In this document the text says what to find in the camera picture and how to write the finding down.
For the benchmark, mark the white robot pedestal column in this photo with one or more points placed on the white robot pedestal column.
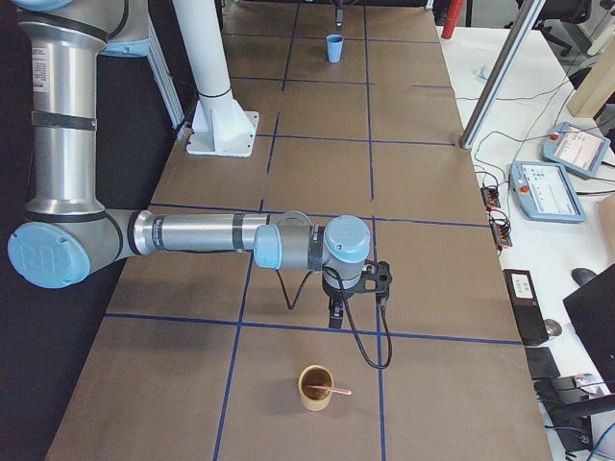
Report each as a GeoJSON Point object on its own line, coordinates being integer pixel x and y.
{"type": "Point", "coordinates": [220, 127]}

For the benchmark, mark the black rectangular box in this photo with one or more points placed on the black rectangular box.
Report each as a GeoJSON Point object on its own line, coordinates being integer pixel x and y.
{"type": "Point", "coordinates": [525, 306]}

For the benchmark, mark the aluminium frame post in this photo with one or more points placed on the aluminium frame post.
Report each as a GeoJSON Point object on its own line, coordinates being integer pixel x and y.
{"type": "Point", "coordinates": [513, 43]}

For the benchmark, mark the black computer mouse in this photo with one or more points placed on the black computer mouse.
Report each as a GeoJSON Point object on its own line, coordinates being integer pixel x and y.
{"type": "Point", "coordinates": [582, 276]}

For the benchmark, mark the far teach pendant tablet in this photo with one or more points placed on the far teach pendant tablet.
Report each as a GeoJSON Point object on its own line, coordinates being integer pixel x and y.
{"type": "Point", "coordinates": [578, 150]}

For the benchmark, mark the orange black connector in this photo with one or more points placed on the orange black connector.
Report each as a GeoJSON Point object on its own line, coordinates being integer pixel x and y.
{"type": "Point", "coordinates": [500, 228]}
{"type": "Point", "coordinates": [491, 197]}

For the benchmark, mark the black laptop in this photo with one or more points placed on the black laptop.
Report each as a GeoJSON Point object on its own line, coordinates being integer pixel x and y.
{"type": "Point", "coordinates": [591, 311]}

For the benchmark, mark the blue ribbed cup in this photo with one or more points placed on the blue ribbed cup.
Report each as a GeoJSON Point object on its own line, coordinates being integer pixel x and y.
{"type": "Point", "coordinates": [335, 44]}

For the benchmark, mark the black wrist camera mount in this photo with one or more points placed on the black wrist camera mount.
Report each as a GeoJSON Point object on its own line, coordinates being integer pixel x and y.
{"type": "Point", "coordinates": [377, 278]}

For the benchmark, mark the near teach pendant tablet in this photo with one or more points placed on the near teach pendant tablet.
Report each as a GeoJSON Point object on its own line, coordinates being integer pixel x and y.
{"type": "Point", "coordinates": [545, 193]}

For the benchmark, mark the lower orange black connector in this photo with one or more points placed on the lower orange black connector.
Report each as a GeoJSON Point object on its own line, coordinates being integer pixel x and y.
{"type": "Point", "coordinates": [500, 228]}

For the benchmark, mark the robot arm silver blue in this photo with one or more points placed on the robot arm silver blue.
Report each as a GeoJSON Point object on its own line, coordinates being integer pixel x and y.
{"type": "Point", "coordinates": [69, 234]}

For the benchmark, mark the red cylinder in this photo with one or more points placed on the red cylinder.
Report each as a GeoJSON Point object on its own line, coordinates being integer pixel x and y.
{"type": "Point", "coordinates": [453, 14]}

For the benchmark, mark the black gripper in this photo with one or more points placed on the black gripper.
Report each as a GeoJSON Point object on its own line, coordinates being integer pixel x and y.
{"type": "Point", "coordinates": [333, 291]}

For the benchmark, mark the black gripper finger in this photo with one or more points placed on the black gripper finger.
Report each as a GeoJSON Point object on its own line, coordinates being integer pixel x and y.
{"type": "Point", "coordinates": [338, 12]}

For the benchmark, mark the teach pendant tablet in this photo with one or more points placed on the teach pendant tablet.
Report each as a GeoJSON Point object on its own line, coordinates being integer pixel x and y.
{"type": "Point", "coordinates": [578, 150]}
{"type": "Point", "coordinates": [545, 193]}

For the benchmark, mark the wooden bamboo cup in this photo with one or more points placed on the wooden bamboo cup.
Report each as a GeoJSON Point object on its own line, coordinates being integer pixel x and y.
{"type": "Point", "coordinates": [312, 383]}

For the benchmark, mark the upper orange black connector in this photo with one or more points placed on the upper orange black connector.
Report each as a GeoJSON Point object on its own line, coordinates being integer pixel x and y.
{"type": "Point", "coordinates": [491, 197]}

